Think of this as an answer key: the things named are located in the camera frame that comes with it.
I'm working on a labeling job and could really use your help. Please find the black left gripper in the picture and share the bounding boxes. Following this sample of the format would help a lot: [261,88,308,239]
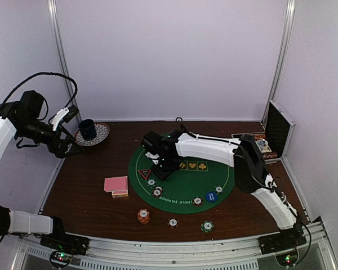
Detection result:
[16,116,83,158]

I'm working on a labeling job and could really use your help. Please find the black chips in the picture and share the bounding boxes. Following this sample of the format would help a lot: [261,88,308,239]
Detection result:
[152,186,164,198]

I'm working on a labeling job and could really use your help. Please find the black chip bottom mat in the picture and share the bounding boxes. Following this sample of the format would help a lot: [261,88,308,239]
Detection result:
[192,197,203,206]

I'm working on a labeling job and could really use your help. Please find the red backed card deck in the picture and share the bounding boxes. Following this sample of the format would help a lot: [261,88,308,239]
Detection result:
[104,176,128,192]

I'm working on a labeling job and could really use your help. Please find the red five chip stack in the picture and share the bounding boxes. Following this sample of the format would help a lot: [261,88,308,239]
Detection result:
[137,208,150,224]

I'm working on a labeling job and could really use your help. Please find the black hundred chip stack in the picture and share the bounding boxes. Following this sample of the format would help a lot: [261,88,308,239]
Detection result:
[167,218,179,228]

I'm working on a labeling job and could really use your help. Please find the blue small blind button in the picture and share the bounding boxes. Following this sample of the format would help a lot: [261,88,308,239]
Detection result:
[206,192,219,203]

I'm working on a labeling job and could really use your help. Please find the green chip stack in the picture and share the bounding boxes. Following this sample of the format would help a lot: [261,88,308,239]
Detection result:
[201,220,214,233]

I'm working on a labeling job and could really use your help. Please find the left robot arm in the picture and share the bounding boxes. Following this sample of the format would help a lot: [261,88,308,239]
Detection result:
[0,90,83,250]

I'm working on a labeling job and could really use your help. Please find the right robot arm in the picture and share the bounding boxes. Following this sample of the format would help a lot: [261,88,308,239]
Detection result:
[141,127,302,249]

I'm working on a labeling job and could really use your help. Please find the black red triangle button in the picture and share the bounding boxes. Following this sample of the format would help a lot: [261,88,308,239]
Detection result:
[137,169,152,180]

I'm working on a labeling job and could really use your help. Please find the blue ceramic mug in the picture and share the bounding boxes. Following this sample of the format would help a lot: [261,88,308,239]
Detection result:
[78,119,97,141]

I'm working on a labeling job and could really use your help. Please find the green round poker mat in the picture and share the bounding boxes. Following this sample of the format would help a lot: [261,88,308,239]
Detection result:
[128,144,234,214]

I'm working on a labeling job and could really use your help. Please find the floral patterned plate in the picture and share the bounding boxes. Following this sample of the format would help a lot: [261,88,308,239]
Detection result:
[74,122,110,147]

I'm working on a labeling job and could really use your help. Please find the gold playing card box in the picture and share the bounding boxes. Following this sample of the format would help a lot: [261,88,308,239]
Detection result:
[112,190,128,198]

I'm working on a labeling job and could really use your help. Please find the aluminium poker chip case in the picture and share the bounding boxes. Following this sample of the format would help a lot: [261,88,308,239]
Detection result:
[232,100,295,164]

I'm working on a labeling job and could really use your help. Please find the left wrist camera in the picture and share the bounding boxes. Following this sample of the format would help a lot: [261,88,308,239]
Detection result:
[49,105,79,131]

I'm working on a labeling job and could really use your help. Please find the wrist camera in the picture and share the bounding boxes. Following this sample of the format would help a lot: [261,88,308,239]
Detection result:
[49,105,79,131]
[141,130,170,155]

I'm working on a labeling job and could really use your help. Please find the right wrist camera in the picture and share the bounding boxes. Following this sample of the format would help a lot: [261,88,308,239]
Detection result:
[141,130,170,155]

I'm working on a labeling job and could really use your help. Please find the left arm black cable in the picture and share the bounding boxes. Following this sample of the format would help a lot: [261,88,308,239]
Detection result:
[2,71,78,109]

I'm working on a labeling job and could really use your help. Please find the aluminium front rail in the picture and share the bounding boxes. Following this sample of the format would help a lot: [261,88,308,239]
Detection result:
[9,222,338,269]

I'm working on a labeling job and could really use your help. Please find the left aluminium frame post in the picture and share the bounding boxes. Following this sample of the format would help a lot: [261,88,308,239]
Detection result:
[47,0,77,120]

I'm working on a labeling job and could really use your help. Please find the aluminium frame post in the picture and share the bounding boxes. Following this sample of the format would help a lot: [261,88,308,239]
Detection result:
[261,0,296,128]
[47,0,77,120]

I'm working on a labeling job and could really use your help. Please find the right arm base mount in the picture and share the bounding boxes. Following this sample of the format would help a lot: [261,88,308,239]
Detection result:
[258,233,307,254]

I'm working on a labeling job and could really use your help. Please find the right aluminium frame post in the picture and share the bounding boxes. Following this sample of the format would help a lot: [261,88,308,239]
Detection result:
[261,0,296,128]

